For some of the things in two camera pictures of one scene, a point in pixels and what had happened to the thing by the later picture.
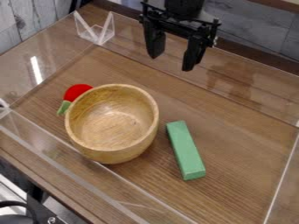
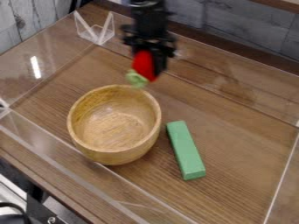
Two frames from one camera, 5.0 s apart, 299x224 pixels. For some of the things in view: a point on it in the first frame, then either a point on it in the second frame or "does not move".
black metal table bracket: [39, 213] does not move
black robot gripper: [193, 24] → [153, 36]
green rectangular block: [186, 150] does not move
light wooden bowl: [113, 122] does not move
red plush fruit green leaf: [73, 91] → [142, 71]
